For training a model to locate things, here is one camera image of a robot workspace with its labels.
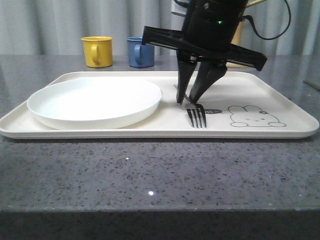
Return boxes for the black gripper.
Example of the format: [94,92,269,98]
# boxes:
[142,0,267,104]

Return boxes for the silver metal fork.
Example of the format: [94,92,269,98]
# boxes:
[184,93,207,129]

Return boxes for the white round plate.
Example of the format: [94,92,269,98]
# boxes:
[27,77,162,130]

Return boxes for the silver metal chopstick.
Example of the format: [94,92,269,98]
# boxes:
[303,79,320,91]

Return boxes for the wooden mug tree stand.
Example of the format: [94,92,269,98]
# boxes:
[226,0,265,68]

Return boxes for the cream rabbit serving tray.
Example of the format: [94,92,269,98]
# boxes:
[0,71,320,139]

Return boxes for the blue enamel mug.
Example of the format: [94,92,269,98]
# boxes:
[127,36,155,68]

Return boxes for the yellow enamel mug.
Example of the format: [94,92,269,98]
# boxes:
[81,36,113,68]

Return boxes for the black cable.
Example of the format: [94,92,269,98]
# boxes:
[241,0,293,41]

